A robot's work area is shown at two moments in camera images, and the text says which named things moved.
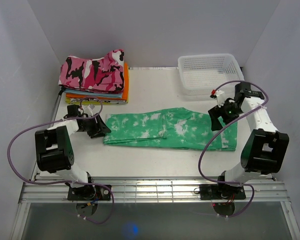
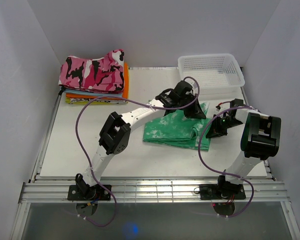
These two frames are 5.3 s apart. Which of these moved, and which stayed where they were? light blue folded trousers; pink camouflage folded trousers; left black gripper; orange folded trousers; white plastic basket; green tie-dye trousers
Moved: green tie-dye trousers; left black gripper
Stayed: light blue folded trousers; orange folded trousers; pink camouflage folded trousers; white plastic basket
